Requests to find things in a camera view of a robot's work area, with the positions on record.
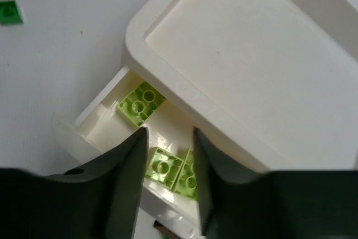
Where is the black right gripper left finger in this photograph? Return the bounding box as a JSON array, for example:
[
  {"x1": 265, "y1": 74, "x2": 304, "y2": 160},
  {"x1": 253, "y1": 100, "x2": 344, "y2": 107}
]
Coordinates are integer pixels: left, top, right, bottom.
[{"x1": 0, "y1": 126, "x2": 149, "y2": 239}]

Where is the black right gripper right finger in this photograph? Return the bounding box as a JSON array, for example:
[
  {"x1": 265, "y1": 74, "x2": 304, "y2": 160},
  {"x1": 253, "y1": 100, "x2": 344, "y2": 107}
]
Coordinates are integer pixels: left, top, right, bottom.
[{"x1": 193, "y1": 128, "x2": 357, "y2": 238}]

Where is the lime green lego brick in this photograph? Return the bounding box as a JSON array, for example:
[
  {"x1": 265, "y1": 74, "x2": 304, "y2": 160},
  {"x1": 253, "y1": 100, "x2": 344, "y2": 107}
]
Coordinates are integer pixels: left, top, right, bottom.
[{"x1": 174, "y1": 149, "x2": 197, "y2": 201}]

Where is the white top drawer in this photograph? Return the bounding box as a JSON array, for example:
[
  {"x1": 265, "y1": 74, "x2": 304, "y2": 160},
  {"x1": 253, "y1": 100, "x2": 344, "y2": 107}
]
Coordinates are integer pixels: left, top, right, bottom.
[{"x1": 51, "y1": 67, "x2": 202, "y2": 238}]

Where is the brown drawer handle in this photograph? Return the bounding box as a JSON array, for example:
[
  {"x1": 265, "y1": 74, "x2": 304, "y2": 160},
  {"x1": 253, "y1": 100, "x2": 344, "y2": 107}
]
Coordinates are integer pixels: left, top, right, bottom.
[{"x1": 153, "y1": 220, "x2": 177, "y2": 239}]

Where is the white three-drawer cabinet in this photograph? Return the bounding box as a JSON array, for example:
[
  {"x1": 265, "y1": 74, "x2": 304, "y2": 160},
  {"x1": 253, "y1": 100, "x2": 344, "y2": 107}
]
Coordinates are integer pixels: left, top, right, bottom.
[{"x1": 125, "y1": 0, "x2": 357, "y2": 170}]

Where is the green three-hole lego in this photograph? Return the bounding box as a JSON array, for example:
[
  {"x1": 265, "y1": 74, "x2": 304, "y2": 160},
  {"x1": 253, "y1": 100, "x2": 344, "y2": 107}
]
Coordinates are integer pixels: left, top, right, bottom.
[{"x1": 0, "y1": 0, "x2": 23, "y2": 26}]

